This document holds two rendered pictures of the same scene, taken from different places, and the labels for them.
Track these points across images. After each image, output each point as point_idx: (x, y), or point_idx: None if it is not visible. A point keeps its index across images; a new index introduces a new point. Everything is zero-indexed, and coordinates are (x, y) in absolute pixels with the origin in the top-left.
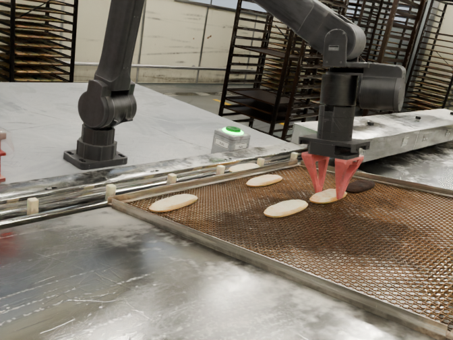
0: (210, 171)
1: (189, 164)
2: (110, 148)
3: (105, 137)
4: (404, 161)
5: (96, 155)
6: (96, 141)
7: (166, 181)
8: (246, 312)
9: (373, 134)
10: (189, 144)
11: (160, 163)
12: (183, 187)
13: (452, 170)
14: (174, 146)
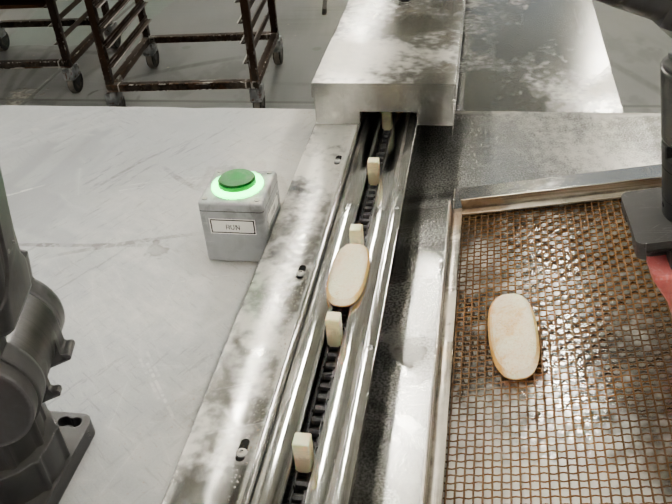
0: (307, 335)
1: (269, 358)
2: (56, 440)
3: (32, 430)
4: (469, 38)
5: (34, 485)
6: (15, 456)
7: (287, 457)
8: None
9: (446, 28)
10: (131, 249)
11: (217, 405)
12: (426, 499)
13: (542, 15)
14: (109, 278)
